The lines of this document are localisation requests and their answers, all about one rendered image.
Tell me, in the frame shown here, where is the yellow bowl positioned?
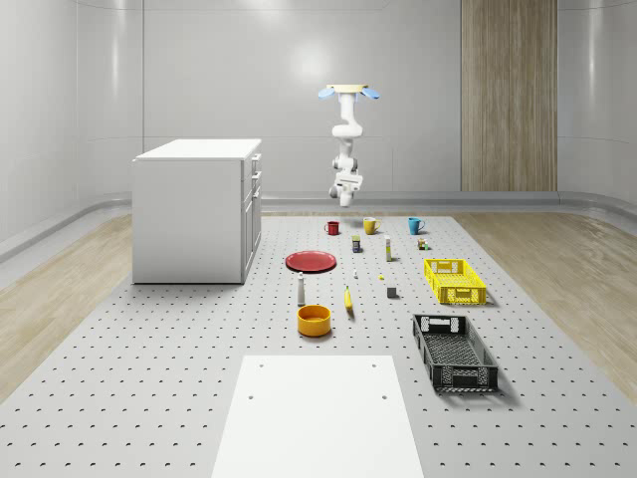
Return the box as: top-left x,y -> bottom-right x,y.
296,304 -> 332,339

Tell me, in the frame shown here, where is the yellow basket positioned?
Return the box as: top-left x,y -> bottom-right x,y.
422,257 -> 489,307

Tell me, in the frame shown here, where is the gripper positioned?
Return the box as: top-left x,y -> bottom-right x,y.
333,170 -> 364,191

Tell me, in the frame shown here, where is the dark grey basket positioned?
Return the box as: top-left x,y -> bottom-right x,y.
411,314 -> 501,395

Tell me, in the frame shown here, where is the red plate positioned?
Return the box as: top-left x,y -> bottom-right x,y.
284,249 -> 338,275

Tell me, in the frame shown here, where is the white cabinet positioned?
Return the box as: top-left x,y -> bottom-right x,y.
131,137 -> 264,286

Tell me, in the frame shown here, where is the white board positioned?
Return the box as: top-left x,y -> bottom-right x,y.
210,354 -> 426,478

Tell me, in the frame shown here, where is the drone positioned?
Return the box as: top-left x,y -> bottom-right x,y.
318,83 -> 381,104

